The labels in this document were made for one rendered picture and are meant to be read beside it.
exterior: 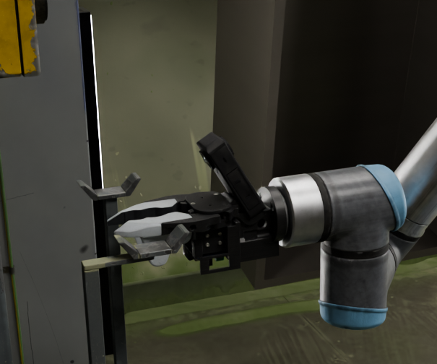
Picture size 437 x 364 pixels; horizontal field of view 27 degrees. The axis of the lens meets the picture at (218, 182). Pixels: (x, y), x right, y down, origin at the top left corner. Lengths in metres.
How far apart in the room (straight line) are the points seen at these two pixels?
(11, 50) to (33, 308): 0.76
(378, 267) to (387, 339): 1.83
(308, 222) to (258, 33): 1.03
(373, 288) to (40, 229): 0.62
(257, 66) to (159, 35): 1.31
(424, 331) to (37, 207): 1.80
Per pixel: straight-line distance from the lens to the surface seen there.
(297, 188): 1.13
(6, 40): 0.94
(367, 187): 1.16
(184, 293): 3.18
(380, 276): 1.21
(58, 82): 1.51
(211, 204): 1.10
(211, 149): 1.07
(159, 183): 3.21
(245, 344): 2.96
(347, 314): 1.22
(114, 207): 1.18
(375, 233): 1.18
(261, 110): 2.14
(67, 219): 1.57
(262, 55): 2.09
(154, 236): 1.07
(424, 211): 1.29
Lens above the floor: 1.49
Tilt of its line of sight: 19 degrees down
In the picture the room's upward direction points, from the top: 1 degrees counter-clockwise
